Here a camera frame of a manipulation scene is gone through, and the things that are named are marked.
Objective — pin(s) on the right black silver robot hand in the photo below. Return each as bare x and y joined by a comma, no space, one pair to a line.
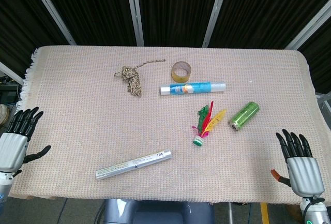
305,175

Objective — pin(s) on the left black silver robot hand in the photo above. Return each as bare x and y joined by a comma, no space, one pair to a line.
11,149

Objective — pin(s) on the colourful feather shuttlecock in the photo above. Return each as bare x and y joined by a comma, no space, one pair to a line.
205,125

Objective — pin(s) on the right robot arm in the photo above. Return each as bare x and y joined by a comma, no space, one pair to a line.
316,211

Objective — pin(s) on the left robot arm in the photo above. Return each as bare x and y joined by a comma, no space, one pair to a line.
5,185

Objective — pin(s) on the green drink can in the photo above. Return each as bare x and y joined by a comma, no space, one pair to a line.
243,116

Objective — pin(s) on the silver foil roll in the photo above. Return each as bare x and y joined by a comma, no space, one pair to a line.
133,165

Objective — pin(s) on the cling film roll blue label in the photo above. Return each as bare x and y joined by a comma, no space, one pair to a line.
192,88

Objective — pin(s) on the beige woven tablecloth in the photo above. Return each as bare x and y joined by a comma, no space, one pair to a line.
160,131

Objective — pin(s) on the grey robot torso base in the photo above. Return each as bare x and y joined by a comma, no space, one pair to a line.
157,212

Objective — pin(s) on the clear packing tape roll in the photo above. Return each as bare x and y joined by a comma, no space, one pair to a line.
181,72

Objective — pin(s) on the white metal frame post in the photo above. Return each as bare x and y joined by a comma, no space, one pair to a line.
134,9
50,9
10,73
216,12
309,27

